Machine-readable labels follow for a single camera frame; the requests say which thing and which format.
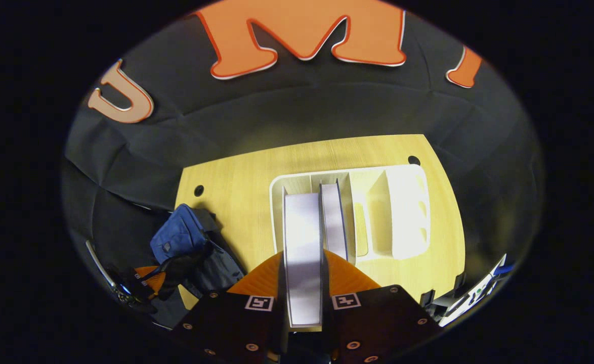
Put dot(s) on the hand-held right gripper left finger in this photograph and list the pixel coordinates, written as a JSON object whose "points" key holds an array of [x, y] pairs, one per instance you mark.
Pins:
{"points": [[226, 323]]}

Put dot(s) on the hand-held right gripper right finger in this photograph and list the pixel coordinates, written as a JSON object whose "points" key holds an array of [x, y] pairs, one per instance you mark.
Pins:
{"points": [[378, 323]]}

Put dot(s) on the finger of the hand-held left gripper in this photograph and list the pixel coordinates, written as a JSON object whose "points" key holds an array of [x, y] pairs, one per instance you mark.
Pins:
{"points": [[142, 272], [156, 284]]}

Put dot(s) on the blue schoolbag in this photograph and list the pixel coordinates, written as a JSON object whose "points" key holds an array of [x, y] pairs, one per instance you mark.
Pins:
{"points": [[180, 235]]}

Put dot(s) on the white cover book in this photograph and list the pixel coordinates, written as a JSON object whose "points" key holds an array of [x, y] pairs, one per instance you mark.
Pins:
{"points": [[303, 253]]}

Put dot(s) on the white bookshelf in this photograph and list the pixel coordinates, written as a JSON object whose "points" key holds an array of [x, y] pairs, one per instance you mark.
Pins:
{"points": [[403, 212]]}

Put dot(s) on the blue cover book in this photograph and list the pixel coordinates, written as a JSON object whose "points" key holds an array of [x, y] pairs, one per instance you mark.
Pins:
{"points": [[333, 217]]}

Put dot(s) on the curved metal bar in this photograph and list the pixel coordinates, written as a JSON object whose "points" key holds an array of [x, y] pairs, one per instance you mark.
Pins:
{"points": [[99, 268]]}

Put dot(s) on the white device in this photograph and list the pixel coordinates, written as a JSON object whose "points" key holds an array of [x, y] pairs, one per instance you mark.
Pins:
{"points": [[471, 298]]}

